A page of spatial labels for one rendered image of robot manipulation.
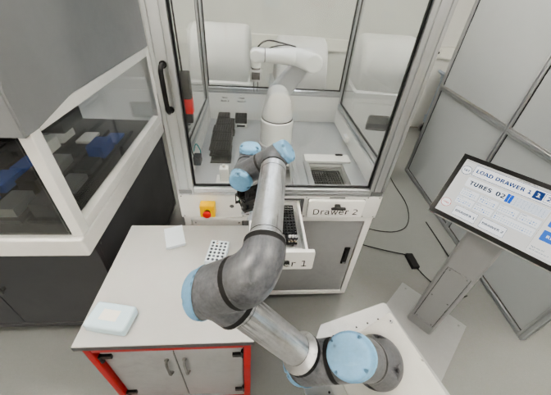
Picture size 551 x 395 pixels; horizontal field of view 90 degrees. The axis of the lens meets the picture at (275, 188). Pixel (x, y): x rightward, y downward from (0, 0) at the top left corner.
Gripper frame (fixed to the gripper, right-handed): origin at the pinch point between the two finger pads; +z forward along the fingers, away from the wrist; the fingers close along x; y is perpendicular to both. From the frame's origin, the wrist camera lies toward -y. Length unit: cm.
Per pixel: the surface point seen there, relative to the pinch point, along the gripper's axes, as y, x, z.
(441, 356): -83, 80, 96
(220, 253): 14.9, -5.0, 18.3
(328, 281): -53, 9, 79
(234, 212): -2.1, -21.9, 14.8
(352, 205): -51, 12, 8
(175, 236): 27.3, -27.8, 20.0
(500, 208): -86, 60, -8
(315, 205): -35.0, 1.8, 8.3
